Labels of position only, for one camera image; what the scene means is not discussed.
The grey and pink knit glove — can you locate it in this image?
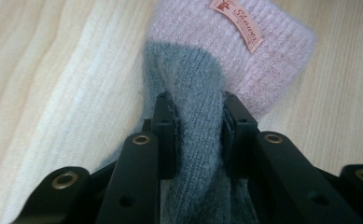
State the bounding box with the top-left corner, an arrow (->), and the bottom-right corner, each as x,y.
141,0 -> 317,224

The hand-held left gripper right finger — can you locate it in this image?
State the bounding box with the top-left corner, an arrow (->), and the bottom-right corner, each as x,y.
221,91 -> 260,177

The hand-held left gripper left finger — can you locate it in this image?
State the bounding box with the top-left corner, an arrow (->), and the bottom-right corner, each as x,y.
141,91 -> 179,181

